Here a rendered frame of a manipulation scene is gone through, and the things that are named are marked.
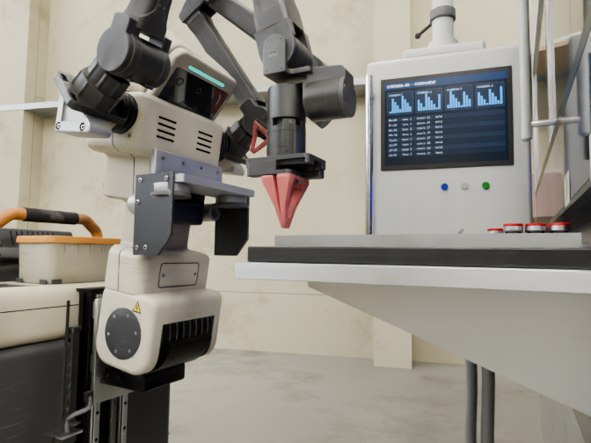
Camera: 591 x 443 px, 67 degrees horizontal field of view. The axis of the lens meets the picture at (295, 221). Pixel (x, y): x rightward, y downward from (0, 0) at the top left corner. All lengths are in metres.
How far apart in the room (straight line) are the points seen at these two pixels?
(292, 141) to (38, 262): 0.78
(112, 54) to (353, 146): 3.41
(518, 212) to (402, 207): 0.34
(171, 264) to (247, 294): 3.25
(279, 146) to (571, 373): 0.43
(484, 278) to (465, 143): 1.08
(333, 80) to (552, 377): 0.44
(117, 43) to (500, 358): 0.73
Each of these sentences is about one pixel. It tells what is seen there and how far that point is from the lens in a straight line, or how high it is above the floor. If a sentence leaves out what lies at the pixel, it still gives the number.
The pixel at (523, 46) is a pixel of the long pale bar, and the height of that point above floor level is 1.42.
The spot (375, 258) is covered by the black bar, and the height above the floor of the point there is 0.89.
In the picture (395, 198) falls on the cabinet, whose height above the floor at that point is 1.08.
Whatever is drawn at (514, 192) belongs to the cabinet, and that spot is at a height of 1.09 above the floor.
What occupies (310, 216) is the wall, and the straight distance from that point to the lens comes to 4.08.
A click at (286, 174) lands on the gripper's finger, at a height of 1.00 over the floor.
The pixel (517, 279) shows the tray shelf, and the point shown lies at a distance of 0.46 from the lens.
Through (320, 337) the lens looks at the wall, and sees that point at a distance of 4.11.
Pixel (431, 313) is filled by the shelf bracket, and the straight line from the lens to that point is 0.55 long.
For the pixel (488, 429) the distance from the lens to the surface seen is 1.67.
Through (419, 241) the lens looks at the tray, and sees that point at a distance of 0.52.
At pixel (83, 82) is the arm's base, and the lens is 0.91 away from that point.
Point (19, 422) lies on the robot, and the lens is 1.17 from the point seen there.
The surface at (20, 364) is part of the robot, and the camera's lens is 1.13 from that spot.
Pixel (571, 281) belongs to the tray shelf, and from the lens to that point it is 0.46.
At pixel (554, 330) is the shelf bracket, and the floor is 0.82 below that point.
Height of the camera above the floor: 0.89
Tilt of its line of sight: 4 degrees up
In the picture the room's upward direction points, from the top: 1 degrees clockwise
